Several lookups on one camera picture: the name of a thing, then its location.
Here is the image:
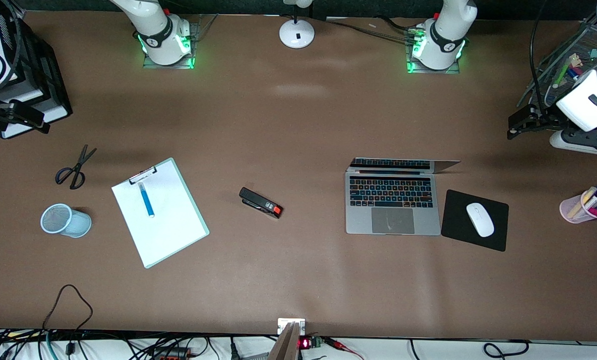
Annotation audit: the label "silver laptop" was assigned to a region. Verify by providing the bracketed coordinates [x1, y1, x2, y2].
[345, 157, 461, 236]

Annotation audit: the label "blue marker white cap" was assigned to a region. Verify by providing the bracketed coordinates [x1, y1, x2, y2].
[138, 182, 155, 219]

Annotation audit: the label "green pen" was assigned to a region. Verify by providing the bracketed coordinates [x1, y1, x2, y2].
[552, 62, 572, 90]

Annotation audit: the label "pink translucent pen cup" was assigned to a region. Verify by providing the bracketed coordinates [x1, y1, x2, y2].
[559, 189, 597, 224]

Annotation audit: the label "white computer mouse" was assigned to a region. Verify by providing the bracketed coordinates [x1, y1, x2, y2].
[466, 202, 495, 238]

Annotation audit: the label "black mouse pad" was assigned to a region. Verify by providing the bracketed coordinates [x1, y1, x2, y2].
[440, 189, 510, 253]

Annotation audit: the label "white round stand base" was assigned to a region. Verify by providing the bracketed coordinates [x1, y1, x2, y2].
[279, 0, 315, 50]

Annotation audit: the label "black stapler orange tip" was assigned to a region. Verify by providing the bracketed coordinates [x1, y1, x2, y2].
[239, 187, 284, 219]

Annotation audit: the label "white paper sheet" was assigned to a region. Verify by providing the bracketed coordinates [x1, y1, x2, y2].
[112, 161, 207, 266]

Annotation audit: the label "mint green clipboard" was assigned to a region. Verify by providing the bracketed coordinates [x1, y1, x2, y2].
[111, 157, 210, 269]

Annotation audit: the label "orange black connector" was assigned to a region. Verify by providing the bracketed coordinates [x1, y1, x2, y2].
[152, 347, 195, 360]

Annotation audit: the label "black scissors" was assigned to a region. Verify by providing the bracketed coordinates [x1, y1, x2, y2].
[55, 144, 98, 190]

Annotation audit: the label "light blue mesh cup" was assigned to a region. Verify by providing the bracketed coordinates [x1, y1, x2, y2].
[40, 203, 92, 239]

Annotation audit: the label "black wire mesh organizer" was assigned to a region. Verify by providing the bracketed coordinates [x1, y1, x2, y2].
[517, 12, 597, 108]

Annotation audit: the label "black cable bundle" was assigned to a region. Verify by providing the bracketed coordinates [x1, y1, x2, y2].
[323, 16, 427, 42]

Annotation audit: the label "red wire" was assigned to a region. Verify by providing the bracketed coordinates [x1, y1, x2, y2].
[323, 336, 365, 360]

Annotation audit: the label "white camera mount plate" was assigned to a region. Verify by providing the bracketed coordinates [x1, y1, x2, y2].
[277, 318, 306, 335]

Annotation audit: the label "grey camera mount bar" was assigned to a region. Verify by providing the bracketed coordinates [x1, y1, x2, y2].
[268, 322, 302, 360]

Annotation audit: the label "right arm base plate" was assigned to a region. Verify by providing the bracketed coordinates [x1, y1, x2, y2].
[142, 20, 202, 70]

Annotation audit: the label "thin black looped cable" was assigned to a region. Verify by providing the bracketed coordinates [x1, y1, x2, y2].
[42, 284, 94, 357]

